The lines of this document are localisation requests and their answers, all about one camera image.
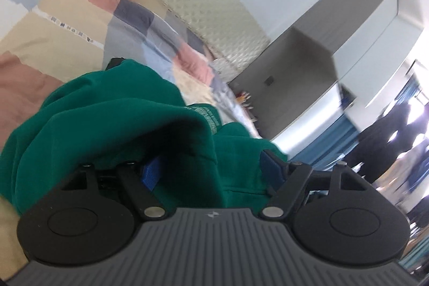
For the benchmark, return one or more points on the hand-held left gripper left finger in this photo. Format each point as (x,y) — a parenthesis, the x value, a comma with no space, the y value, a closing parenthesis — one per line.
(151,173)

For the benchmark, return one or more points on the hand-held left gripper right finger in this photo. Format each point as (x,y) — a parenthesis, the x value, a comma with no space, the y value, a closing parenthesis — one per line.
(269,170)

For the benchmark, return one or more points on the green printed sweatshirt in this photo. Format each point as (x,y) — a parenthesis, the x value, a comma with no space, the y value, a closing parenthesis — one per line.
(117,118)

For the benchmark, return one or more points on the blue curtain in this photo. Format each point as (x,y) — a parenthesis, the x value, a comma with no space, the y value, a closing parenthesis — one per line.
(331,135)

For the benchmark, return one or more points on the group of small bottles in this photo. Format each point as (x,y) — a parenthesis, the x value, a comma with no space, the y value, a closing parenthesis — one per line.
(244,100)

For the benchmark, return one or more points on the dark socket on wardrobe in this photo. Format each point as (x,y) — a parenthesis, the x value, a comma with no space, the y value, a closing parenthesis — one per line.
(269,81)

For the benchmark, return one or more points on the grey wardrobe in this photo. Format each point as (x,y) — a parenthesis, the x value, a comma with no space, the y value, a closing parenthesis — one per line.
(301,71)

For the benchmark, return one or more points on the dark hanging clothing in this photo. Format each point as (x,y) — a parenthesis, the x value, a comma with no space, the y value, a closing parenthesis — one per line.
(375,145)

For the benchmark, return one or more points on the patchwork checked blanket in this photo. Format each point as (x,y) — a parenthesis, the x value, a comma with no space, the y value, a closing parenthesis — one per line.
(67,31)

